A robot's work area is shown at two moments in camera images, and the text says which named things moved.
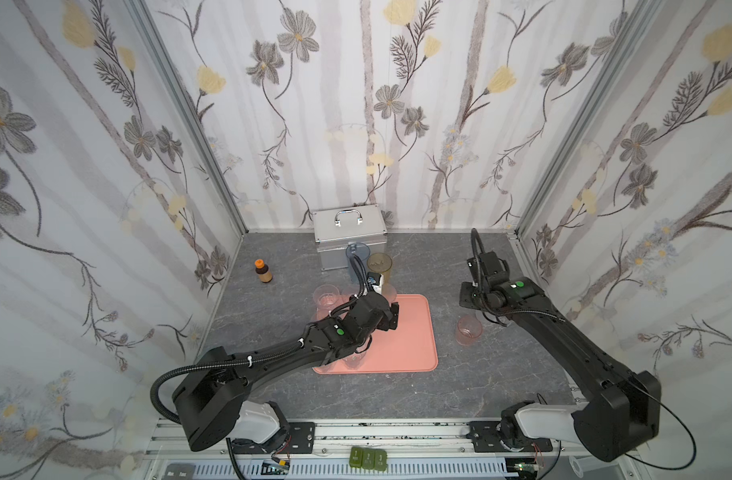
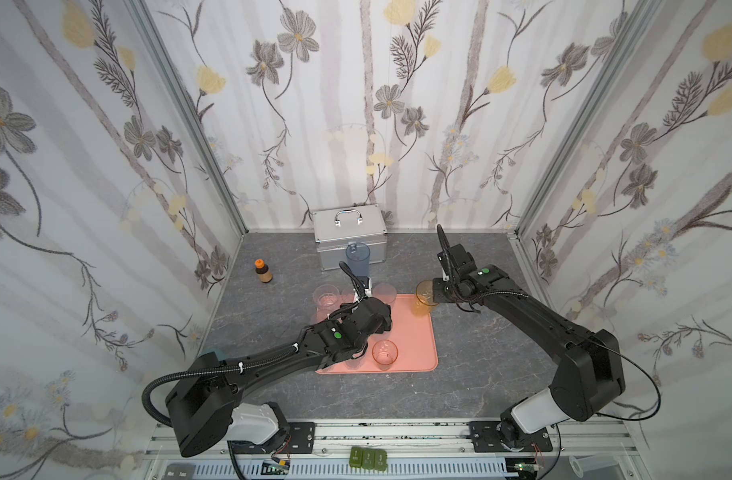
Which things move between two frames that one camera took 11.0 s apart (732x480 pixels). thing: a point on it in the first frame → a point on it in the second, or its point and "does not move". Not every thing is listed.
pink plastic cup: (469, 330) → (385, 353)
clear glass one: (325, 296) does not move
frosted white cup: (389, 291) does not move
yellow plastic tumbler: (380, 262) → (424, 298)
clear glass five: (355, 361) does not move
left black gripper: (387, 314) does not move
